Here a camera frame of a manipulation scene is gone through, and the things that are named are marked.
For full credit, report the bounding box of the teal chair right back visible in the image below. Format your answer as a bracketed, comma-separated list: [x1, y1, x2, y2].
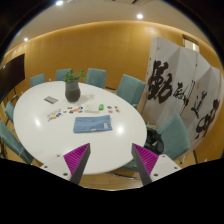
[117, 74, 145, 107]

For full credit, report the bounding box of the white oval table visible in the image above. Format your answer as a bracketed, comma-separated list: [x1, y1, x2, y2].
[13, 81, 147, 174]

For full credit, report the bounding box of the teal chair back left-centre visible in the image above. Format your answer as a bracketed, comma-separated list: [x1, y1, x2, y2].
[56, 69, 70, 81]

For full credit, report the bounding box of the grey notebook on table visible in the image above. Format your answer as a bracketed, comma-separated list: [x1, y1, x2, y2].
[44, 96, 58, 104]

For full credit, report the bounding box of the teal chair left middle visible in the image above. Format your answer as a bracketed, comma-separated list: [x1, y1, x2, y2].
[5, 102, 14, 122]

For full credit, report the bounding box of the teal chair right front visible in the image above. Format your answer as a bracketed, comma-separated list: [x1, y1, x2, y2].
[123, 113, 192, 170]

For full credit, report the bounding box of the light blue folded towel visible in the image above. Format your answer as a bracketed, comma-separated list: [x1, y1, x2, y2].
[73, 115, 112, 133]

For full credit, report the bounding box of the black backpack on floor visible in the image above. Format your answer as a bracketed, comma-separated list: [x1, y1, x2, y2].
[144, 129, 164, 155]

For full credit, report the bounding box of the teal chair left front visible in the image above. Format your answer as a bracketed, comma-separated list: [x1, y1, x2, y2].
[0, 120, 34, 164]

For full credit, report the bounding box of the white calligraphy folding screen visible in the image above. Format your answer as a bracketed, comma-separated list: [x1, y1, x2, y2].
[142, 37, 222, 147]

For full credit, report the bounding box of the clear plastic bag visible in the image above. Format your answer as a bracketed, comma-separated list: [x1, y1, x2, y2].
[84, 104, 99, 113]

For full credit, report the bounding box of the teal chair back left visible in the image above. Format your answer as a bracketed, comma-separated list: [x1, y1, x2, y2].
[30, 74, 45, 87]

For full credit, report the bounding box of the green small bottle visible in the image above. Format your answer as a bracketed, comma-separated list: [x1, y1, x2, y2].
[99, 104, 104, 110]

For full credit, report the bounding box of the dark grey plant pot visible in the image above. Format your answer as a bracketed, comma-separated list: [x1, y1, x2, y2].
[65, 80, 81, 102]

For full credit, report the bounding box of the black wall television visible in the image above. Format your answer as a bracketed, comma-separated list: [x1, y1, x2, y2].
[0, 54, 25, 102]

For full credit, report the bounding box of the white card with stickers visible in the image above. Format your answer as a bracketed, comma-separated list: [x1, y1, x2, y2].
[47, 110, 62, 121]

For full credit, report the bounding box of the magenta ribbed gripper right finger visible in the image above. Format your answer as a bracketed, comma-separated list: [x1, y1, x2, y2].
[131, 144, 159, 185]

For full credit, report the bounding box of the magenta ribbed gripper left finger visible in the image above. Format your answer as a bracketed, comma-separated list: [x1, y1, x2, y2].
[64, 143, 90, 185]

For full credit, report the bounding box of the green leafy plant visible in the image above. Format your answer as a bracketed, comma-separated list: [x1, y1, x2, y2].
[63, 69, 85, 83]

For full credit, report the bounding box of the teal chair back centre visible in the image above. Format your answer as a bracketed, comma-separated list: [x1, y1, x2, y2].
[86, 68, 107, 88]

